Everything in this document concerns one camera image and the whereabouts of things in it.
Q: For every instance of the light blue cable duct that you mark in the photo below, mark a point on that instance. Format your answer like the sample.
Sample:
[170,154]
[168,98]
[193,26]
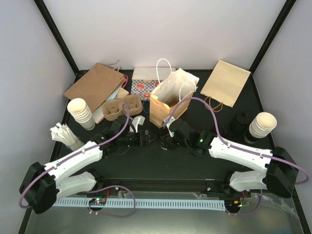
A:
[187,204]

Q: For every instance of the black lidded cup right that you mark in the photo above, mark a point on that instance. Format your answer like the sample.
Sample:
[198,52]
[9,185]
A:
[240,123]

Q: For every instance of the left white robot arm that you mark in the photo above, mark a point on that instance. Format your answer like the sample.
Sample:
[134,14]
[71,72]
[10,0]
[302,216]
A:
[43,185]

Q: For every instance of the left black frame post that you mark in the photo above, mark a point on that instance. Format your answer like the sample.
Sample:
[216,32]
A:
[56,33]

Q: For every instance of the orange paper bag white handles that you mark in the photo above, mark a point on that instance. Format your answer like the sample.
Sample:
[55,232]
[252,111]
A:
[167,97]

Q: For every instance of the right base circuit board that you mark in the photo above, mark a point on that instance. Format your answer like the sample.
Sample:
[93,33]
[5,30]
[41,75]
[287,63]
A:
[236,203]

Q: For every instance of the right stack paper cups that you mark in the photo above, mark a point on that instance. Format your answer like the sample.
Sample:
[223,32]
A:
[260,127]

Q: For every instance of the white wrapped straws bundle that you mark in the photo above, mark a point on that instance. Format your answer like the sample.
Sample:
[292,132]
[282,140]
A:
[62,133]

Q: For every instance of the tan paper bag brown handles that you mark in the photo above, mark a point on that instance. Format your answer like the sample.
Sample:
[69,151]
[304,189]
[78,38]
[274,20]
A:
[225,84]

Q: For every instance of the right black frame post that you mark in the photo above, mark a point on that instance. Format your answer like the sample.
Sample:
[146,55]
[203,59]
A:
[287,7]

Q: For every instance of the blue checkered paper bag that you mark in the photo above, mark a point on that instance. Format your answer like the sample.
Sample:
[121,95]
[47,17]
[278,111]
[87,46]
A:
[144,81]

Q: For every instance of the left stack paper cups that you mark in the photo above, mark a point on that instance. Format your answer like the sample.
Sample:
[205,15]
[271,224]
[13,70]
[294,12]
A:
[81,112]

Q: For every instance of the base circuit board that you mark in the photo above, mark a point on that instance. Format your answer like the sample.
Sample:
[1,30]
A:
[97,201]
[236,203]

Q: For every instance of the pink white paper bag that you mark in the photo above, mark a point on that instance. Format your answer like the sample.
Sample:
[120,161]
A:
[119,93]

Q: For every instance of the left base circuit board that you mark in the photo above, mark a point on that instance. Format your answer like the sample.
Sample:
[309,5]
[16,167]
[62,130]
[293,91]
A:
[97,201]

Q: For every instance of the black frame post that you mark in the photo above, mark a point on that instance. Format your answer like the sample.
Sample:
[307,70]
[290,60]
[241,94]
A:
[56,33]
[287,7]

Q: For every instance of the brown kraft paper bag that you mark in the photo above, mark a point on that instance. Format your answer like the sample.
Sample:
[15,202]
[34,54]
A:
[96,85]

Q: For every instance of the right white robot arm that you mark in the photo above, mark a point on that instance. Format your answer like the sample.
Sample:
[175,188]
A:
[267,169]

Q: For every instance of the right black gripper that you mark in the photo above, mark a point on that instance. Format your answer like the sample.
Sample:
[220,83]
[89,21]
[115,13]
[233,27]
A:
[171,145]

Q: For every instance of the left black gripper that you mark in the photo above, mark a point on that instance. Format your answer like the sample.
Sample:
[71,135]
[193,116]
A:
[140,142]

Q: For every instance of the single pulp cup carrier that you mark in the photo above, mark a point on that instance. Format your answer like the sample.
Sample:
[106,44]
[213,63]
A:
[172,101]

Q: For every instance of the stack paper cups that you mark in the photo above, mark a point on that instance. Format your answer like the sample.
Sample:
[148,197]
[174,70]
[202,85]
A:
[81,112]
[260,127]

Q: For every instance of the black cup lid stack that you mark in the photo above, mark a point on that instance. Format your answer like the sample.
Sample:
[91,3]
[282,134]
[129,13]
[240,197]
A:
[223,131]

